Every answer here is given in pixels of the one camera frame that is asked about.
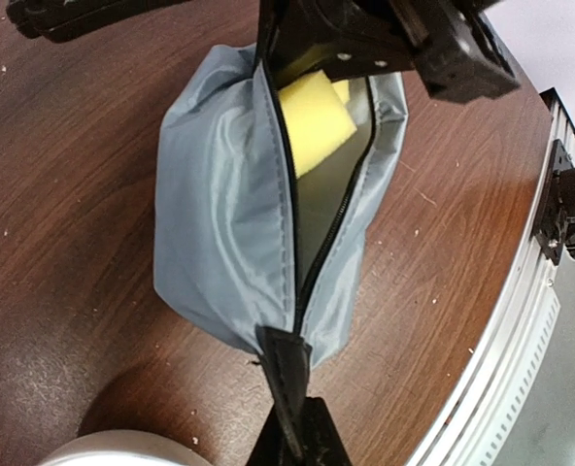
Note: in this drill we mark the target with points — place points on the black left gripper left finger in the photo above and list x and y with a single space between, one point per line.
277 440

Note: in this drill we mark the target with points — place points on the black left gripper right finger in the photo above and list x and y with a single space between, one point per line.
319 438

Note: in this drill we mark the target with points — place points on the white ceramic bowl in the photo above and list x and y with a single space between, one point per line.
124 447

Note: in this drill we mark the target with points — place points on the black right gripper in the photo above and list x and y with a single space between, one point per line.
449 44

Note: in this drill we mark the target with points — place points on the grey zip pouch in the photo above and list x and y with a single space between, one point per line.
260 258

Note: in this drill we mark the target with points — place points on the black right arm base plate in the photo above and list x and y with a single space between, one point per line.
554 223

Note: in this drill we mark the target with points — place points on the yellow sponge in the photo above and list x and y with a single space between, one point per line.
317 119

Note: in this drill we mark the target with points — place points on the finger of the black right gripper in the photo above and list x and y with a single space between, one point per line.
64 21

